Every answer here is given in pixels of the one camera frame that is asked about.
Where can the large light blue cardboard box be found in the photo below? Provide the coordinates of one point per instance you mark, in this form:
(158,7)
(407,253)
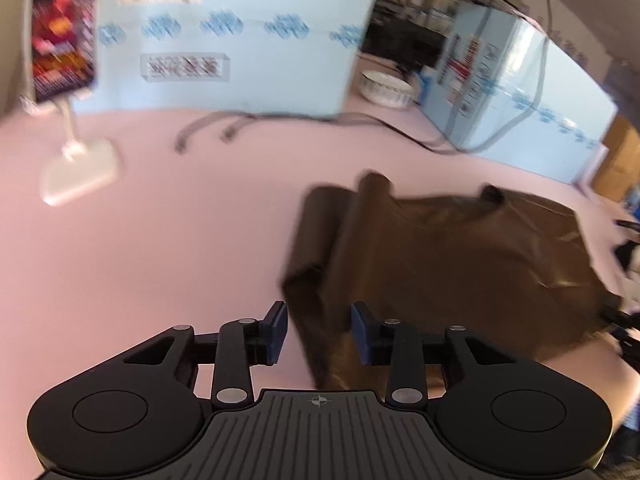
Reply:
(240,35)

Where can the white bowl with black stripes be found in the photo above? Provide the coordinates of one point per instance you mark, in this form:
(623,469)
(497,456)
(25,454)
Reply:
(385,87)

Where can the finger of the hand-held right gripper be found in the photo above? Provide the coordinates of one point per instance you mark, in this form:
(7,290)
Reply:
(622,332)
(629,225)

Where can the long light blue cardboard box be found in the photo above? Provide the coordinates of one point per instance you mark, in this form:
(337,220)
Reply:
(525,85)

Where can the smartphone with lit screen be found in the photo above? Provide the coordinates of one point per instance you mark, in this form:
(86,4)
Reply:
(62,35)

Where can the white phone stand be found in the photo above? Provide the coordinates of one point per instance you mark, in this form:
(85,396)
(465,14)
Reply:
(80,170)

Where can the blue tissue pack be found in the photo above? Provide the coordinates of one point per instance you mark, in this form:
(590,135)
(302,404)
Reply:
(426,87)

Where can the brown cardboard box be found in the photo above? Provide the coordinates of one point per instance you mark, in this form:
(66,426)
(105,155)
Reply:
(620,160)

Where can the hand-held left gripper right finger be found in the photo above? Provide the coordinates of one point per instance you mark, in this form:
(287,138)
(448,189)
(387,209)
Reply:
(362,332)

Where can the brown buttoned jacket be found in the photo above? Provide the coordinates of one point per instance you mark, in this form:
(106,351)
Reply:
(450,260)

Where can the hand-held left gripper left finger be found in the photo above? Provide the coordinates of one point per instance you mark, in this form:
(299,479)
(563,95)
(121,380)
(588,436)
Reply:
(277,332)

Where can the black office chair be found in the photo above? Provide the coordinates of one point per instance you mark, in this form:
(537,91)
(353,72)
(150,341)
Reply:
(400,45)

